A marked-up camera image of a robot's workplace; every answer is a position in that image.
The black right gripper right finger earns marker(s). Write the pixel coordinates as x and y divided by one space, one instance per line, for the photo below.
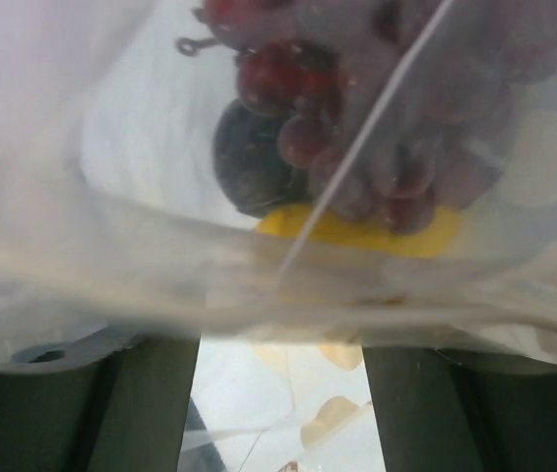
450 410

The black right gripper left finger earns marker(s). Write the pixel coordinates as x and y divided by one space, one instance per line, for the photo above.
71 409

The yellow fake fruit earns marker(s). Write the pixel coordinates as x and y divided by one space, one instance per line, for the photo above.
330 232

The clear zip top bag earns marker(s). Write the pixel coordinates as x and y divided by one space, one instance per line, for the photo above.
111 214

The dark round fake fruit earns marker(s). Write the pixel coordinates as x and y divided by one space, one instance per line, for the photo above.
248 167

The dark purple fake grapes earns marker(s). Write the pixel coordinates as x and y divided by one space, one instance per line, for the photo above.
413 109

